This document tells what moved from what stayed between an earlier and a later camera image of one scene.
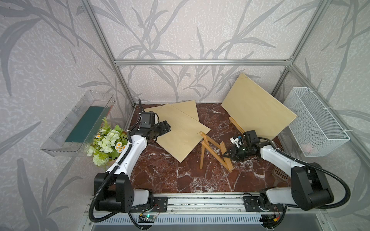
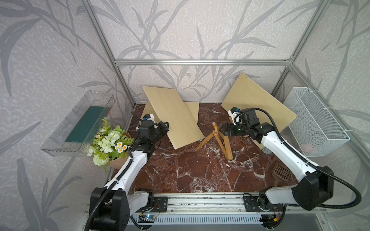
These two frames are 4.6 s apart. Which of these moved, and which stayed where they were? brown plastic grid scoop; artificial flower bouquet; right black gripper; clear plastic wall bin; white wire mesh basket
Moved: right black gripper
Stayed: clear plastic wall bin; brown plastic grid scoop; artificial flower bouquet; white wire mesh basket
